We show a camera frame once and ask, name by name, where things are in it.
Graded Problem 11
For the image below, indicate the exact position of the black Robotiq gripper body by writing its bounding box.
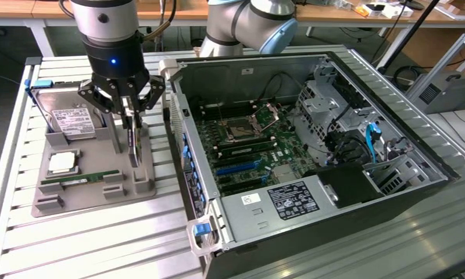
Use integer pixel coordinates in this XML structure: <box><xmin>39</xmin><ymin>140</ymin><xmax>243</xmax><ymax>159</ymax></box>
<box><xmin>79</xmin><ymin>33</ymin><xmax>150</xmax><ymax>98</ymax></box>

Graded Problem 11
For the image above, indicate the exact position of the graphics card with black fan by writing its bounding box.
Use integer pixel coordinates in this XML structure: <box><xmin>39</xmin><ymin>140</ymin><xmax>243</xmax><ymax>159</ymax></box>
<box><xmin>119</xmin><ymin>97</ymin><xmax>145</xmax><ymax>169</ymax></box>

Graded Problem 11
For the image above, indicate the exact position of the hard disk in blue carrier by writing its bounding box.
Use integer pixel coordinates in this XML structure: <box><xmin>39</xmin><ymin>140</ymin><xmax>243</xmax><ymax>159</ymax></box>
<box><xmin>23</xmin><ymin>78</ymin><xmax>103</xmax><ymax>140</ymax></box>

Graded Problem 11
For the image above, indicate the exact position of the thin metal locking lever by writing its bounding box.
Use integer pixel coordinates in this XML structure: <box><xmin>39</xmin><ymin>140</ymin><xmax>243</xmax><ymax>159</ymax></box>
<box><xmin>214</xmin><ymin>98</ymin><xmax>225</xmax><ymax>128</ymax></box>

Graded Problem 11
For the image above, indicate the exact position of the black RAM slot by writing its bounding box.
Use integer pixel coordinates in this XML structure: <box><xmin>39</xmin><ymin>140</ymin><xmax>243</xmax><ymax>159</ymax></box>
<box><xmin>211</xmin><ymin>134</ymin><xmax>274</xmax><ymax>149</ymax></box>
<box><xmin>198</xmin><ymin>101</ymin><xmax>257</xmax><ymax>120</ymax></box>

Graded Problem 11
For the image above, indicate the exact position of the grey parts rack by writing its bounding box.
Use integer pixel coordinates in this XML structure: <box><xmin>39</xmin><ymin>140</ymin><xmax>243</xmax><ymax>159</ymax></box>
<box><xmin>30</xmin><ymin>98</ymin><xmax>158</xmax><ymax>218</ymax></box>

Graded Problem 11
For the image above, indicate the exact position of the silver CPU chip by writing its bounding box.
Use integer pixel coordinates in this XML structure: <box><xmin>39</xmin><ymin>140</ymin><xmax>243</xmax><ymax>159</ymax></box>
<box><xmin>46</xmin><ymin>151</ymin><xmax>78</xmax><ymax>174</ymax></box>

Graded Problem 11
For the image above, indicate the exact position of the CPU socket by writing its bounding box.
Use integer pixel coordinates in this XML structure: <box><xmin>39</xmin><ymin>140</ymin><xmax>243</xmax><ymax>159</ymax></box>
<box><xmin>219</xmin><ymin>115</ymin><xmax>265</xmax><ymax>144</ymax></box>

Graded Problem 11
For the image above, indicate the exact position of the green RAM stick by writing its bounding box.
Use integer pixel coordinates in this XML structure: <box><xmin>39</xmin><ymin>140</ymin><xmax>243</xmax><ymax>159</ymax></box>
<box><xmin>39</xmin><ymin>170</ymin><xmax>121</xmax><ymax>185</ymax></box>

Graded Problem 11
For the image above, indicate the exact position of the metal socket cover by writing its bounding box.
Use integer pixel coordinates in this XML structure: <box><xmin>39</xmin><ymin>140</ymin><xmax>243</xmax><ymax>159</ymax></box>
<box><xmin>249</xmin><ymin>101</ymin><xmax>286</xmax><ymax>132</ymax></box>

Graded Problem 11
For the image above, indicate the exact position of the long wooden desk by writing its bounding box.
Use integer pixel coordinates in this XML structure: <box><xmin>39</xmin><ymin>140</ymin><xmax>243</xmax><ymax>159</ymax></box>
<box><xmin>0</xmin><ymin>0</ymin><xmax>465</xmax><ymax>58</ymax></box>

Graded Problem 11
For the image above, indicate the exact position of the black RAM stick with label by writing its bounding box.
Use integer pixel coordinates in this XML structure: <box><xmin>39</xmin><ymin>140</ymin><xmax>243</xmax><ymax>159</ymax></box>
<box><xmin>215</xmin><ymin>142</ymin><xmax>277</xmax><ymax>160</ymax></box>

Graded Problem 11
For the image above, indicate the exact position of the black expansion slot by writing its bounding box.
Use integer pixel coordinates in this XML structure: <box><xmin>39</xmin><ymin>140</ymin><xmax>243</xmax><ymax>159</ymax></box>
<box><xmin>221</xmin><ymin>181</ymin><xmax>270</xmax><ymax>196</ymax></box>
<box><xmin>211</xmin><ymin>154</ymin><xmax>259</xmax><ymax>169</ymax></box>
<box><xmin>218</xmin><ymin>173</ymin><xmax>265</xmax><ymax>187</ymax></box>

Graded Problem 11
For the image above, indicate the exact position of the blue expansion slot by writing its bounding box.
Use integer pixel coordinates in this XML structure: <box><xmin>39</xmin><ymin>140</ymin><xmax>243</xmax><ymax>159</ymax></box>
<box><xmin>214</xmin><ymin>161</ymin><xmax>262</xmax><ymax>176</ymax></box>

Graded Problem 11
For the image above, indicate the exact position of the green motherboard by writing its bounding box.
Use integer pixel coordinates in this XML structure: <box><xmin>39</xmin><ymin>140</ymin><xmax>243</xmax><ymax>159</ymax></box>
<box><xmin>195</xmin><ymin>101</ymin><xmax>319</xmax><ymax>197</ymax></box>

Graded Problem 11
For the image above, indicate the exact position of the perforated metal disk bay cage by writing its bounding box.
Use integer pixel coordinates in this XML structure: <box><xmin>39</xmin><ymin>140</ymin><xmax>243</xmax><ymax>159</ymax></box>
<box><xmin>293</xmin><ymin>78</ymin><xmax>358</xmax><ymax>138</ymax></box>

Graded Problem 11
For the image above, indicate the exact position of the grey power supply unit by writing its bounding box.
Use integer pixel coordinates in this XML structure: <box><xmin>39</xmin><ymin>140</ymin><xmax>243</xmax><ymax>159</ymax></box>
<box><xmin>211</xmin><ymin>175</ymin><xmax>339</xmax><ymax>244</ymax></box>

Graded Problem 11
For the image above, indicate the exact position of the black plastic shroud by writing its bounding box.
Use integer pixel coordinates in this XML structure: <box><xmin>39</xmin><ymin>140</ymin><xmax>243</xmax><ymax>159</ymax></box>
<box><xmin>315</xmin><ymin>162</ymin><xmax>385</xmax><ymax>209</ymax></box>

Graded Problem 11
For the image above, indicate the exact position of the black and white box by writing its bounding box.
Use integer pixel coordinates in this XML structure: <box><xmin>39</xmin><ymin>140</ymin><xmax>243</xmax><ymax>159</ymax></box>
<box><xmin>362</xmin><ymin>2</ymin><xmax>385</xmax><ymax>17</ymax></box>

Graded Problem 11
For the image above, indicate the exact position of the open black PC case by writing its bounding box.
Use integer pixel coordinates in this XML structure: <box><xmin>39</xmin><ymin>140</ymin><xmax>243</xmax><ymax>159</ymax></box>
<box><xmin>157</xmin><ymin>51</ymin><xmax>461</xmax><ymax>279</ymax></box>

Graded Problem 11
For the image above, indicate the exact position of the black stand pole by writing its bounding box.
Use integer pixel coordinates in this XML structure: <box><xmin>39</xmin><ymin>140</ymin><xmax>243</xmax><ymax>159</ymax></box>
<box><xmin>375</xmin><ymin>0</ymin><xmax>441</xmax><ymax>73</ymax></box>

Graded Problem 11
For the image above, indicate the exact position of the grey computer tower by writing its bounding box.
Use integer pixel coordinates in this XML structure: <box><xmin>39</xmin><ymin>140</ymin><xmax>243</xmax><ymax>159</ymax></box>
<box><xmin>405</xmin><ymin>72</ymin><xmax>465</xmax><ymax>115</ymax></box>

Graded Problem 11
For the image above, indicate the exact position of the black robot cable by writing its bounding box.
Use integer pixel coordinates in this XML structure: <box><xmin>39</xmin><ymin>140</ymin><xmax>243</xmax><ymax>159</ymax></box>
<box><xmin>141</xmin><ymin>0</ymin><xmax>178</xmax><ymax>53</ymax></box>

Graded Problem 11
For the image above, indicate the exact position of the black wire bundle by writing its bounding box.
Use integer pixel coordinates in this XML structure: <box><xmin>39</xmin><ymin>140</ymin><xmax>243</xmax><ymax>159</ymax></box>
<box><xmin>323</xmin><ymin>127</ymin><xmax>373</xmax><ymax>168</ymax></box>

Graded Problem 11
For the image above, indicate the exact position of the blue data wire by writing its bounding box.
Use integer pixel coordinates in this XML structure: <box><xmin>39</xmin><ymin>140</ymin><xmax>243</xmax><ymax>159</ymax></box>
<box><xmin>365</xmin><ymin>123</ymin><xmax>381</xmax><ymax>164</ymax></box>

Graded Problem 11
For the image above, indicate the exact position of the metal disk bay bracket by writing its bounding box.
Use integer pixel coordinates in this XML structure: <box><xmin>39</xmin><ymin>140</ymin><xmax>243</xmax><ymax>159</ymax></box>
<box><xmin>362</xmin><ymin>153</ymin><xmax>427</xmax><ymax>195</ymax></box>

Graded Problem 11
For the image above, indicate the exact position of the aluminium profile frame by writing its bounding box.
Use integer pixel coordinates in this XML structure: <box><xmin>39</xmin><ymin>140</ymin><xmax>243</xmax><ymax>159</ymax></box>
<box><xmin>405</xmin><ymin>33</ymin><xmax>465</xmax><ymax>96</ymax></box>

